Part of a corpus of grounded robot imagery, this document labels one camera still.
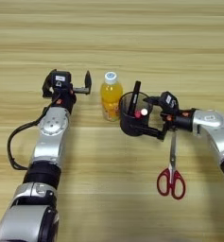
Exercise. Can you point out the red capped marker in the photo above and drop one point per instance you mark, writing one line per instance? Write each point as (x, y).
(137, 114)

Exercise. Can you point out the black marker pen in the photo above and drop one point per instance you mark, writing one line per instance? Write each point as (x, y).
(136, 91)

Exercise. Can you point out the black mesh pen holder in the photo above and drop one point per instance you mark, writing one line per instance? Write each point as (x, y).
(127, 126)

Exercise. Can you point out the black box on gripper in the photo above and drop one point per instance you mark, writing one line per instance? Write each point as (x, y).
(167, 102)
(60, 85)

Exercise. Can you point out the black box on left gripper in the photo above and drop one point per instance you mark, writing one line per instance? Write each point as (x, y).
(60, 85)

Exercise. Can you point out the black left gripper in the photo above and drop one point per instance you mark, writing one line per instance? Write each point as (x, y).
(64, 100)

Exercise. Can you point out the orange juice bottle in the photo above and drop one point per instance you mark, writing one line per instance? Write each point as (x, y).
(110, 97)

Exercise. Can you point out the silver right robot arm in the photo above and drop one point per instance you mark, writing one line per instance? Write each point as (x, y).
(211, 123)

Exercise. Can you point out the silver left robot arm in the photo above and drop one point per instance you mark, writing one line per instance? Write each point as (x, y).
(48, 145)

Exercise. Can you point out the grey pen white end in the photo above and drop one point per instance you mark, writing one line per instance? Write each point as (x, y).
(144, 112)

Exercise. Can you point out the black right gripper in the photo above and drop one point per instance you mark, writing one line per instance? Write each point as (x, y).
(182, 121)

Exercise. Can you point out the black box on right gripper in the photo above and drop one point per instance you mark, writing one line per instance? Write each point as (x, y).
(167, 102)

